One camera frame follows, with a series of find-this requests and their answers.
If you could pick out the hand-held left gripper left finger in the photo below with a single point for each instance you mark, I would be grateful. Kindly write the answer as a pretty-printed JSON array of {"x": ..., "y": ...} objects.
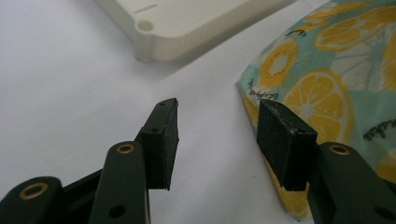
[{"x": 158, "y": 149}]

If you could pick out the lemon print shopping bag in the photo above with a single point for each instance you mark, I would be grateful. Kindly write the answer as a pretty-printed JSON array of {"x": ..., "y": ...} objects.
[{"x": 342, "y": 62}]

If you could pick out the white plastic tray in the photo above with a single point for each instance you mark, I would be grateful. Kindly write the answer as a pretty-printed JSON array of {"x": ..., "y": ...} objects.
[{"x": 193, "y": 18}]

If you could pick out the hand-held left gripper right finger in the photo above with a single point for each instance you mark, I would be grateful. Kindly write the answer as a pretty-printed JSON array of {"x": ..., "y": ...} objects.
[{"x": 286, "y": 146}]

